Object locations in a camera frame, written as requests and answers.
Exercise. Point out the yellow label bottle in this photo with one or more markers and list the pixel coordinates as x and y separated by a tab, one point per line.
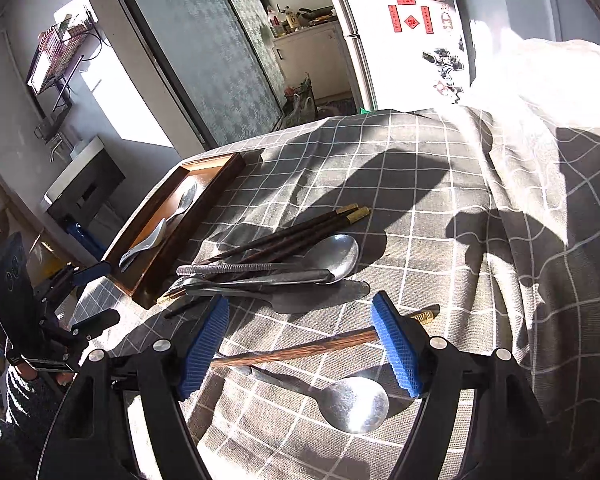
293	21

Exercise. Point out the metal fork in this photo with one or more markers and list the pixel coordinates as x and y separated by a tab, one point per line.
175	291

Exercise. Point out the plastic bag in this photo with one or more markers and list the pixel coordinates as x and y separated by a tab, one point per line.
300	102

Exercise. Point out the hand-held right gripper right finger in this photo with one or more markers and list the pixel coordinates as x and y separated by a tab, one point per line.
397	350

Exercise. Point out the person's left hand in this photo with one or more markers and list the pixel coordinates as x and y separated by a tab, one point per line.
65	379

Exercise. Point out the red fridge stickers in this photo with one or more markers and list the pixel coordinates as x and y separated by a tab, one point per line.
410	17

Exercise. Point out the patterned sliding glass door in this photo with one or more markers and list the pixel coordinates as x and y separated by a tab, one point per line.
195	35

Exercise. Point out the dark wooden tray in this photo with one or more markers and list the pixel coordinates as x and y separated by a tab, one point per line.
205	215

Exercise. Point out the black and white fridge magnets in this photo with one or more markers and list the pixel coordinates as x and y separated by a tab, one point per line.
445	67

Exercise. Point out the white refrigerator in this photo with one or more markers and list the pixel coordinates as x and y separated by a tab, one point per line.
380	45

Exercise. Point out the white ceramic spoon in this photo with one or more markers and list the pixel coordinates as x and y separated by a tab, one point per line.
150	240

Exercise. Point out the grey sink cabinet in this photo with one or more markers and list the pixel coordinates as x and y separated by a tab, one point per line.
87	180

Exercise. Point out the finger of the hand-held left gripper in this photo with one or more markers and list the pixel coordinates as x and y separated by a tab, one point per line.
97	321
92	272

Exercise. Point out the blue crate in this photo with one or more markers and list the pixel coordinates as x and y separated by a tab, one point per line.
85	240

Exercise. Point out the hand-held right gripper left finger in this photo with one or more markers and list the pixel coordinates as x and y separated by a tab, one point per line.
205	345

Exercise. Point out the large metal spoon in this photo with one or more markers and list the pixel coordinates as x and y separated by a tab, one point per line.
337	257
355	405

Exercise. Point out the metal faucet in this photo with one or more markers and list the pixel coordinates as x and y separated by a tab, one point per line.
55	140

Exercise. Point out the yellow container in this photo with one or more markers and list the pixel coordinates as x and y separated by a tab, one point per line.
51	265

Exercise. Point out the white kitchen counter cabinet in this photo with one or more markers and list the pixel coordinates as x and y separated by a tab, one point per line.
310	60

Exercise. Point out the grey checkered tablecloth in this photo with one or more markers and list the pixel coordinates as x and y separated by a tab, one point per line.
430	185

